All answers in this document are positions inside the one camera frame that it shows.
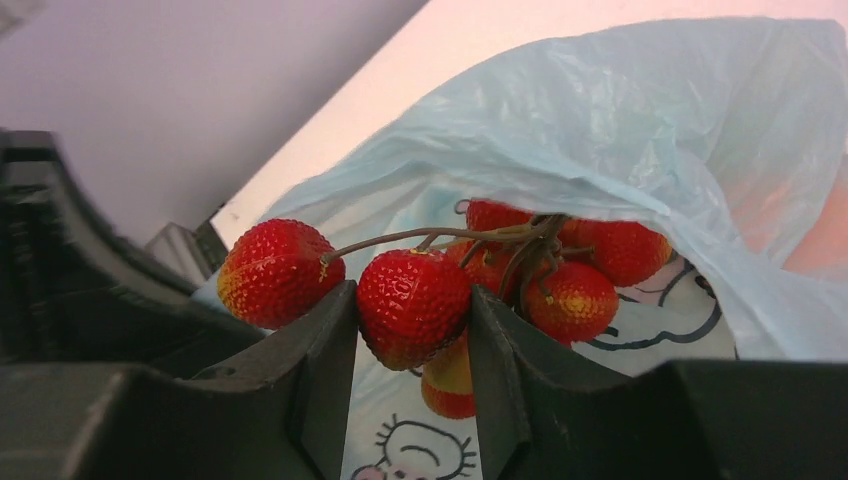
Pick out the red fake strawberry bunch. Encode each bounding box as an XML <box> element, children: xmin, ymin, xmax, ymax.
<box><xmin>216</xmin><ymin>198</ymin><xmax>672</xmax><ymax>419</ymax></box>

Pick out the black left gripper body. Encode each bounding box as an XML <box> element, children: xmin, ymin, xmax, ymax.
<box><xmin>1</xmin><ymin>130</ymin><xmax>262</xmax><ymax>378</ymax></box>

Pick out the orange fake fruit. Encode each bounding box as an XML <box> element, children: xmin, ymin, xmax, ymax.
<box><xmin>724</xmin><ymin>155</ymin><xmax>847</xmax><ymax>281</ymax></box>

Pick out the blue printed plastic bag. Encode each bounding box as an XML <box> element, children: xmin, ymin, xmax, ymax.
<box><xmin>192</xmin><ymin>16</ymin><xmax>848</xmax><ymax>480</ymax></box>

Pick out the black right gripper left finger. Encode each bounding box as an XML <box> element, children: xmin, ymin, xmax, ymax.
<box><xmin>1</xmin><ymin>280</ymin><xmax>357</xmax><ymax>479</ymax></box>

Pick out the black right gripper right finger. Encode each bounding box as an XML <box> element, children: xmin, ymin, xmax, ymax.
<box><xmin>468</xmin><ymin>286</ymin><xmax>847</xmax><ymax>479</ymax></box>

